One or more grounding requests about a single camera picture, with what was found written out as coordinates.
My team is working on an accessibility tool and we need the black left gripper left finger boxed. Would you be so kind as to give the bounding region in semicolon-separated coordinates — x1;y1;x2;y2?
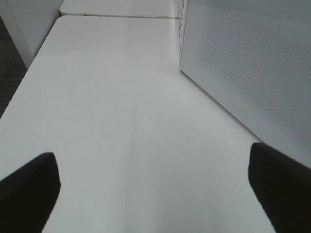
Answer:
0;152;61;233

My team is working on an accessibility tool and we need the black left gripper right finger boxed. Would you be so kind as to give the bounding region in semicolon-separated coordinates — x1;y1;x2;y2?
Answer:
248;143;311;233

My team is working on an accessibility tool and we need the white microwave door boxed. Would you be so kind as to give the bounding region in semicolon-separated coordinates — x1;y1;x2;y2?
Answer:
180;0;311;166

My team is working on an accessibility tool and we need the white adjacent table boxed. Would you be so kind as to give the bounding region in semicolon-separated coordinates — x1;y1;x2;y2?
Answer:
59;0;180;18

